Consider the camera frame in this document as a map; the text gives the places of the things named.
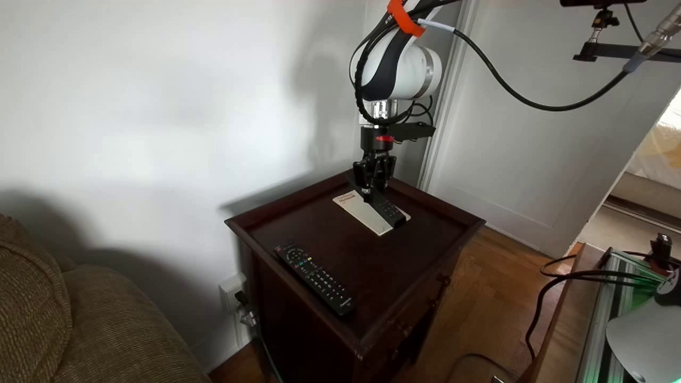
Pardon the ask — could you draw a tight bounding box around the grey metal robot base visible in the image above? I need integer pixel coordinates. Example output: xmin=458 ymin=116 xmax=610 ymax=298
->
xmin=577 ymin=235 xmax=681 ymax=383

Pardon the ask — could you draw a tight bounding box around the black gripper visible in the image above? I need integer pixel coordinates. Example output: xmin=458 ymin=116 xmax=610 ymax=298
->
xmin=353 ymin=128 xmax=395 ymax=198

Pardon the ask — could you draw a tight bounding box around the dark wooden side table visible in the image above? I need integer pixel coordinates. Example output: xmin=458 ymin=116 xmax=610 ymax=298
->
xmin=228 ymin=173 xmax=483 ymax=383

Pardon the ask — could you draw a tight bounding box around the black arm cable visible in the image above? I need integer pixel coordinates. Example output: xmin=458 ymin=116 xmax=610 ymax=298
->
xmin=424 ymin=0 xmax=681 ymax=113

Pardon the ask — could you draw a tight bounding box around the brown fabric couch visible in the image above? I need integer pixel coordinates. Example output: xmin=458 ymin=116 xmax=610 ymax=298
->
xmin=0 ymin=217 xmax=208 ymax=383

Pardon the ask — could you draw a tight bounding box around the white wall outlet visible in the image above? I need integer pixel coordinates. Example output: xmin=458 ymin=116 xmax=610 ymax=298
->
xmin=218 ymin=276 xmax=242 ymax=312

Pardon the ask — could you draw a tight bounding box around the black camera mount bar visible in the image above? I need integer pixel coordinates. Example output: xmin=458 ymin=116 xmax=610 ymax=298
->
xmin=558 ymin=0 xmax=681 ymax=64

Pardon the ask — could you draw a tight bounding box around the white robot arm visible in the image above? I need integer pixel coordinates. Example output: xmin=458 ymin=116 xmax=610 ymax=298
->
xmin=348 ymin=0 xmax=452 ymax=201

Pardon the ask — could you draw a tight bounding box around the black floor cable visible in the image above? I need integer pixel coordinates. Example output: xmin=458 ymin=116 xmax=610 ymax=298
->
xmin=524 ymin=254 xmax=657 ymax=363

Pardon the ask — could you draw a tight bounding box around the black remote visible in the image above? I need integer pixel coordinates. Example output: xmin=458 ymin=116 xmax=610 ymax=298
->
xmin=274 ymin=248 xmax=354 ymax=317
xmin=366 ymin=195 xmax=405 ymax=228

